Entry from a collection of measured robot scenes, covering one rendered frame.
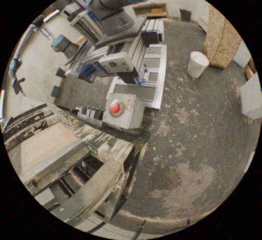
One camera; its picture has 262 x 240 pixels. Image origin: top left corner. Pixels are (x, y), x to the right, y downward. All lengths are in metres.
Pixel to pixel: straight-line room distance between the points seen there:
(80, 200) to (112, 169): 0.16
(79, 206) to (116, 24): 0.62
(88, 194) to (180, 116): 1.21
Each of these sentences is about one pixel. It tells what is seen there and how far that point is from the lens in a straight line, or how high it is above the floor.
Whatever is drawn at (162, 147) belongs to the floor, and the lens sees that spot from 1.20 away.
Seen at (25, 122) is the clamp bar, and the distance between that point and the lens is 1.37.
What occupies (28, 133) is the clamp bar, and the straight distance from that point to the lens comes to 0.94.
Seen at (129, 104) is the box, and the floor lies 0.93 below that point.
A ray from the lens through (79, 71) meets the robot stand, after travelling 0.73.
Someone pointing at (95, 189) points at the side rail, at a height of 1.02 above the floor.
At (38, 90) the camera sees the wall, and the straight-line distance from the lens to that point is 5.82.
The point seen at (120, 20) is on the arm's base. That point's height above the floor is 1.09.
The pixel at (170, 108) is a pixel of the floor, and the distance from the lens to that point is 1.20.
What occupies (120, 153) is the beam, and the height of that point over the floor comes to 0.87.
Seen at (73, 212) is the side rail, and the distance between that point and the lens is 0.32.
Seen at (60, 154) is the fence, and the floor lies 1.03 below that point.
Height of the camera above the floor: 1.16
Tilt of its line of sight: 66 degrees down
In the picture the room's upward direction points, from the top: 59 degrees counter-clockwise
